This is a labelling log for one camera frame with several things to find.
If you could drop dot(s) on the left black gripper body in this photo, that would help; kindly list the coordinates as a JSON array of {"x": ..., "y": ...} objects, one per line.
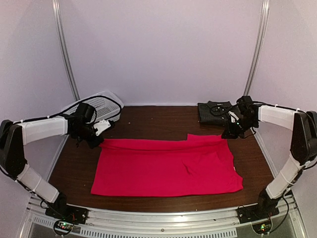
[{"x": 84, "y": 134}]

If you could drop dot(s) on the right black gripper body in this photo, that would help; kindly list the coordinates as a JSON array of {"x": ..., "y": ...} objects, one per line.
[{"x": 238, "y": 129}]

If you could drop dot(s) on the black pinstriped shirt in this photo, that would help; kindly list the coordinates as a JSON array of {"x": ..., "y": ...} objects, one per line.
[{"x": 214, "y": 113}]

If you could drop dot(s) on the red garment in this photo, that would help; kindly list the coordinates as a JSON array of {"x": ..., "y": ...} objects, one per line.
[{"x": 199, "y": 165}]

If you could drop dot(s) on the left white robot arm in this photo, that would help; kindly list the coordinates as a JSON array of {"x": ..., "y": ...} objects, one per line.
[{"x": 25, "y": 142}]

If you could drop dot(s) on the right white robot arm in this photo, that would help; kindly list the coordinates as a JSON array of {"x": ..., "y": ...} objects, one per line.
[{"x": 284, "y": 126}]

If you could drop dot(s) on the white plastic laundry basket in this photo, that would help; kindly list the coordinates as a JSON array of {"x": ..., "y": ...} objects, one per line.
[{"x": 107, "y": 105}]

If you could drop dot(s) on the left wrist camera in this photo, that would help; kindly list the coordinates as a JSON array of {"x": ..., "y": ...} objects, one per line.
[{"x": 84, "y": 114}]

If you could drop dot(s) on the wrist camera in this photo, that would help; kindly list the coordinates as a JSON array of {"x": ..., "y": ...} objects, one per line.
[
  {"x": 84, "y": 114},
  {"x": 243, "y": 108}
]

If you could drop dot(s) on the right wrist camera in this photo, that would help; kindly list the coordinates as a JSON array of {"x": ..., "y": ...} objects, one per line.
[{"x": 243, "y": 108}]

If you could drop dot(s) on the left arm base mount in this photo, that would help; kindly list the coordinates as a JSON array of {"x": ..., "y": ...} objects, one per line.
[{"x": 67, "y": 215}]

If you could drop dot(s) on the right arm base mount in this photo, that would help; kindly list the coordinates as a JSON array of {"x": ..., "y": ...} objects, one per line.
[{"x": 262, "y": 213}]

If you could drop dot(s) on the right aluminium corner post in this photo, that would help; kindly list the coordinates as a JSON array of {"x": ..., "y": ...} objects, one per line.
[{"x": 258, "y": 46}]

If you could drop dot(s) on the aluminium corner post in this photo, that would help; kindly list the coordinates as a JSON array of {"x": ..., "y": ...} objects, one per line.
[
  {"x": 258, "y": 46},
  {"x": 64, "y": 50}
]

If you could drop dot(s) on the left aluminium corner post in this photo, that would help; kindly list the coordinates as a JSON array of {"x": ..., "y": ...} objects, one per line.
[{"x": 64, "y": 50}]

